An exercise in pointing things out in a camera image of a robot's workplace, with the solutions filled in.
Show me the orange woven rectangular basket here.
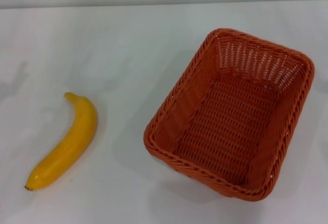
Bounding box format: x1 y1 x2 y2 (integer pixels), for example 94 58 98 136
143 28 315 201

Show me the yellow banana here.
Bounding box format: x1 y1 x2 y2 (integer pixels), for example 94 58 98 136
24 92 99 191

